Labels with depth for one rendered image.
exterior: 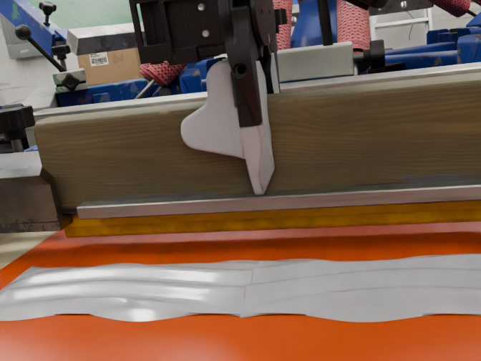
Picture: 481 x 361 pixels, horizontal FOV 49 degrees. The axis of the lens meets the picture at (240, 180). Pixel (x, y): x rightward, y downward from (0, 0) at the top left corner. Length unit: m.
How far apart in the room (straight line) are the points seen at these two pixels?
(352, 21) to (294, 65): 0.23
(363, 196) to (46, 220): 0.24
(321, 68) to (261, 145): 0.30
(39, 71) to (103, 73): 0.98
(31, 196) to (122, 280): 0.12
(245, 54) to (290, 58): 0.31
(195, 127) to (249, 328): 0.14
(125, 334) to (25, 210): 0.17
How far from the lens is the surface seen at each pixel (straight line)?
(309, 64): 0.63
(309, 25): 1.14
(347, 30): 0.83
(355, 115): 0.35
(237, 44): 0.32
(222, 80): 0.35
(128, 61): 4.47
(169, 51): 0.35
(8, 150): 0.72
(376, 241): 0.38
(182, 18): 0.35
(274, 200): 0.36
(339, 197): 0.35
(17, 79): 5.51
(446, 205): 0.38
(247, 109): 0.33
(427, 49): 1.30
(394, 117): 0.35
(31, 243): 0.49
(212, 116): 0.35
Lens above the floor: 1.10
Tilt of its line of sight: 16 degrees down
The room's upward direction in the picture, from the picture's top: 8 degrees counter-clockwise
